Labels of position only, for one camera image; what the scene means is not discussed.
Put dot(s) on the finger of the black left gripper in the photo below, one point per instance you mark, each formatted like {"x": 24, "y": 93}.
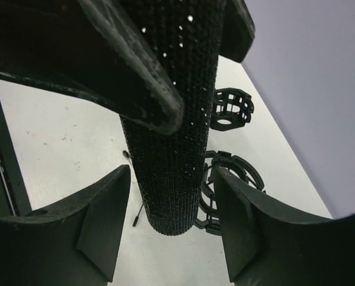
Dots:
{"x": 90, "y": 50}
{"x": 238, "y": 31}

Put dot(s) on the black shock mount stand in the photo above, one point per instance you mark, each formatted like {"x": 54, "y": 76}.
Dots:
{"x": 232, "y": 109}

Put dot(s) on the black tripod microphone stand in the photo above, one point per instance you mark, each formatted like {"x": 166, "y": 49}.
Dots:
{"x": 201, "y": 188}

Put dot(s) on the grey head black microphone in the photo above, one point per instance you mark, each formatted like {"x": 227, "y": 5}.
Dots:
{"x": 185, "y": 36}

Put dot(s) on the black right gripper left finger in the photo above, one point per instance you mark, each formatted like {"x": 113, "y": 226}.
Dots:
{"x": 74, "y": 241}

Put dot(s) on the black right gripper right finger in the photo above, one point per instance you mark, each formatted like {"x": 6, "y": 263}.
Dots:
{"x": 297, "y": 248}

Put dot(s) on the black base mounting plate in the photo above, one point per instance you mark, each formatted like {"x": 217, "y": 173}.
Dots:
{"x": 13, "y": 195}

